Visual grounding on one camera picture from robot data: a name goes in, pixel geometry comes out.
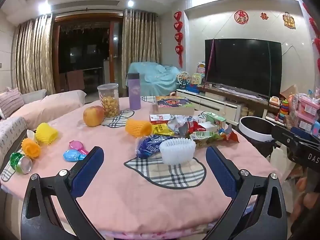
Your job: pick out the blue block toy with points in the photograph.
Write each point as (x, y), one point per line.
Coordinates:
(192, 88)

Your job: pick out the green yellow toy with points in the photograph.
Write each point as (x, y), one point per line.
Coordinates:
(197, 78)

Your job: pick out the red snack packet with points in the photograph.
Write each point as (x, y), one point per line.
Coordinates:
(231, 137)

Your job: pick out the toy cash register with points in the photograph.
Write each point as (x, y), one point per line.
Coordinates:
(274, 101)

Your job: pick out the yellow snack packet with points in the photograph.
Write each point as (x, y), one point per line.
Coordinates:
(161, 129)

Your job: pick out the white plastic bag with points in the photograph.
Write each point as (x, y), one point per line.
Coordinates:
(282, 160)

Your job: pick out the purple drinking bottle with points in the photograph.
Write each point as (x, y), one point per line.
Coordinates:
(134, 92)

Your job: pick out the clear snack jar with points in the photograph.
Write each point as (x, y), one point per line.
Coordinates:
(108, 102)

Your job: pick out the wooden glass sliding door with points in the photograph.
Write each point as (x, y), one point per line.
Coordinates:
(85, 52)

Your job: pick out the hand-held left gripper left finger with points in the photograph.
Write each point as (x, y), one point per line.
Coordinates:
(90, 170)

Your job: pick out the red heart garland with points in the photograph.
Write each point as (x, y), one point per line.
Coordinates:
(313, 22)
(178, 35)

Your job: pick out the blue plastic toy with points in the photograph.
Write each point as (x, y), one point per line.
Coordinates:
(73, 155)

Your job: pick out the small red wall decoration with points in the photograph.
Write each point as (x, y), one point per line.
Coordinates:
(264, 15)

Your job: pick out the white plastic wrapper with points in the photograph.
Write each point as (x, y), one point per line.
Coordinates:
(30, 133)

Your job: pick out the striped cushion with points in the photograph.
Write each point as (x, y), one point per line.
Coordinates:
(11, 101)

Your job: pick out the gold figure wall decoration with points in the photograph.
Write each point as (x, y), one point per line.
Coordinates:
(289, 20)

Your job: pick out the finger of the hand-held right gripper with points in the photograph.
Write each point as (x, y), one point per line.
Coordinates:
(282, 133)
(301, 131)

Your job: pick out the small orange foam net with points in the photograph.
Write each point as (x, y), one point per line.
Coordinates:
(31, 148)

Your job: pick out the blue snack bag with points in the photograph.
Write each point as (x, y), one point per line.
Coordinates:
(148, 146)

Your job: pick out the beige patterned curtain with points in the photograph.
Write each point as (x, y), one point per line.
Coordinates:
(33, 55)
(140, 37)

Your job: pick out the white bin with black bag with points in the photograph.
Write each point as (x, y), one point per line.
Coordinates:
(252, 131)

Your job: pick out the red yellow apple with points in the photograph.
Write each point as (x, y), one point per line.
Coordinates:
(93, 115)

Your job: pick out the pink white toy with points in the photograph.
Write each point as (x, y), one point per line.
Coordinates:
(200, 67)

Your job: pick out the sofa with pink cover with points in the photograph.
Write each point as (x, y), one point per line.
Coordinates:
(42, 107)

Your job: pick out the round red wall decoration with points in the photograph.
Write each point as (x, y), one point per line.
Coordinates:
(241, 17)

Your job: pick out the person's right hand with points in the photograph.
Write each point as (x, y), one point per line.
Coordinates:
(301, 183)

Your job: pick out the green snack packet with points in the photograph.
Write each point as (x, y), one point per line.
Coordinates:
(203, 137)

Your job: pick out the armchair under turquoise cloth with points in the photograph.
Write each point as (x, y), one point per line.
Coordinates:
(155, 77)

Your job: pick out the large orange foam net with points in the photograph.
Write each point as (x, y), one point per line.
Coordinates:
(138, 128)

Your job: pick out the pink plastic toy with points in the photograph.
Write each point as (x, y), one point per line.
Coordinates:
(77, 147)

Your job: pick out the yellow foam fruit net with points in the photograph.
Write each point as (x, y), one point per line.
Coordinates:
(46, 133)

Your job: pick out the white foam fruit net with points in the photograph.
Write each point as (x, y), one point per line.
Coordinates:
(178, 151)

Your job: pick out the brown cardboard box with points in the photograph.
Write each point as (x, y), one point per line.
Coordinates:
(288, 91)

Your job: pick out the ferris wheel toy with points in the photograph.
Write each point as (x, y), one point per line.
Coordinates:
(183, 78)

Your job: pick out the green drink can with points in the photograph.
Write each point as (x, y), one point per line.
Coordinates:
(21, 162)

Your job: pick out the white television stand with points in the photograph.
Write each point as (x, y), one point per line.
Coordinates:
(220, 106)

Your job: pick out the black flat television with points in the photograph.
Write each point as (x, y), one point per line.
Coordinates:
(242, 67)

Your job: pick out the ceiling spotlight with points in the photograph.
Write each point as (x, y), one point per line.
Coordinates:
(45, 7)
(130, 3)

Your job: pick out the blue silver crumpled wrapper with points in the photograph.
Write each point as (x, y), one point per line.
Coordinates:
(223, 130)

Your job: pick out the pink storage box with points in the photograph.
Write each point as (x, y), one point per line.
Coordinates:
(306, 105)
(303, 121)

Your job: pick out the red white small box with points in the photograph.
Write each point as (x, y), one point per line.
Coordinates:
(158, 118)

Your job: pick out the colourful puzzle box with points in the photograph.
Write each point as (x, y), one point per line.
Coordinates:
(172, 103)

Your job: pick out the green drink carton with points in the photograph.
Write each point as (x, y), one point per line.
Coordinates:
(215, 120)

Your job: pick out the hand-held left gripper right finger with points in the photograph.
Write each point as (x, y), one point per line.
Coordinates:
(220, 172)

